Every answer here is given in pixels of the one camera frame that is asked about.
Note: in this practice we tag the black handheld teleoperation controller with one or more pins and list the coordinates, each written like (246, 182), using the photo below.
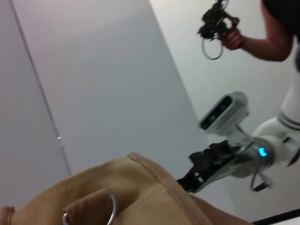
(215, 21)

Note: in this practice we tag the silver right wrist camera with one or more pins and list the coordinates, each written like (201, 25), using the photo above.
(222, 114)

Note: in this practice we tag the khaki canvas food bag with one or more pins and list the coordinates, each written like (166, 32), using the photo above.
(131, 182)

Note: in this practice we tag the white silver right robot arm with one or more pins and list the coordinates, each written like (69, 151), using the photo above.
(272, 136)

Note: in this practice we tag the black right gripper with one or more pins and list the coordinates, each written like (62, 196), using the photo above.
(220, 168)

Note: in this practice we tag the operator bare hand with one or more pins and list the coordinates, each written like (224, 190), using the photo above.
(233, 39)

